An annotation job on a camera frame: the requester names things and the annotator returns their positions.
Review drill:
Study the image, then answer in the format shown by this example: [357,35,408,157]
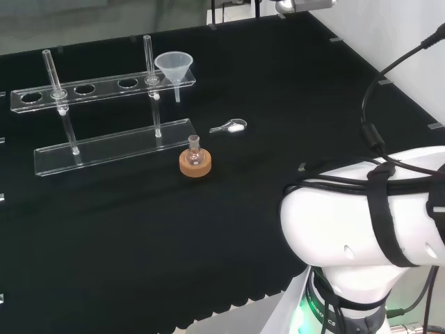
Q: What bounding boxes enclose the clear plastic funnel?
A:
[154,51,194,104]

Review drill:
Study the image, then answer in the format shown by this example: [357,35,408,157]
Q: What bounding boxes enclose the cork ring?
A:
[179,148,213,179]

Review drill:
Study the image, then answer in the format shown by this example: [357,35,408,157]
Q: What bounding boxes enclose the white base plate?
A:
[186,288,293,334]

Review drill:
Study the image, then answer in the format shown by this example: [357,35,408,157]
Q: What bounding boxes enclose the black bench cloth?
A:
[0,10,445,334]

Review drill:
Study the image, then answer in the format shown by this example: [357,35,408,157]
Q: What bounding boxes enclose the clear acrylic funnel stand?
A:
[9,34,200,179]

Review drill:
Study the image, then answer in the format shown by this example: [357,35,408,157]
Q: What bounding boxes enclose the small round-bottom glass flask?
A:
[186,134,203,167]

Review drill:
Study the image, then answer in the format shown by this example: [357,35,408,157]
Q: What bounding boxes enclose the black cable with ferrite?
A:
[359,24,445,175]

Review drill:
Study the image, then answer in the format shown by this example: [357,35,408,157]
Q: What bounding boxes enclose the pale board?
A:
[259,266,311,334]

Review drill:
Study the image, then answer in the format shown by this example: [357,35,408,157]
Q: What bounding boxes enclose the grey metal device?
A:
[274,0,340,15]

